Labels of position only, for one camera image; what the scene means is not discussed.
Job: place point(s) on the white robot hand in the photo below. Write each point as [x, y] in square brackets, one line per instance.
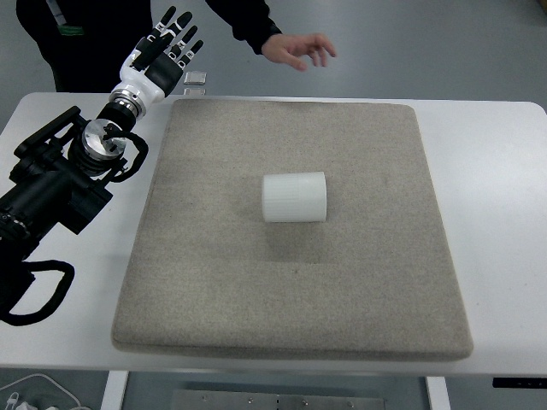
[152, 69]

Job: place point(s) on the white cup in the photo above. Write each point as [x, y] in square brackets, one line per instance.
[294, 197]

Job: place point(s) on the person's black sleeve forearm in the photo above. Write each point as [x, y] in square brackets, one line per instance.
[249, 19]

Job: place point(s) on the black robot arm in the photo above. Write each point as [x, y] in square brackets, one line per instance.
[65, 166]

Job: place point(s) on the person's bare hand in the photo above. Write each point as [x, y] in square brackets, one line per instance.
[291, 49]

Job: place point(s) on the upper metal floor plate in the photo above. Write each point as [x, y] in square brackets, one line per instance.
[195, 78]

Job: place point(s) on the metal floor plate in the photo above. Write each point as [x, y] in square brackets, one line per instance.
[195, 92]
[195, 78]

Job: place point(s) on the lower metal floor plate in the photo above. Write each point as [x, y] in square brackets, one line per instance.
[195, 92]

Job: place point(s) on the person's black clothed torso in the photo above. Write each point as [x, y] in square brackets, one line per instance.
[85, 42]

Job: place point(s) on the beige felt mat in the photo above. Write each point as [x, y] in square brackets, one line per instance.
[209, 276]

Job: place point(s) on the white table leg left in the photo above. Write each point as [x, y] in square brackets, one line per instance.
[115, 389]

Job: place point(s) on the white table leg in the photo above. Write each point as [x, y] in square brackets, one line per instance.
[115, 389]
[437, 393]

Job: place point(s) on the white table leg right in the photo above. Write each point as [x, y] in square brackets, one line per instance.
[437, 393]

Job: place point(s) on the black desk control panel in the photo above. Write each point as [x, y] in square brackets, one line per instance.
[520, 383]

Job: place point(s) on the grey metal base plate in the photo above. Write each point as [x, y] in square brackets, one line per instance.
[210, 399]

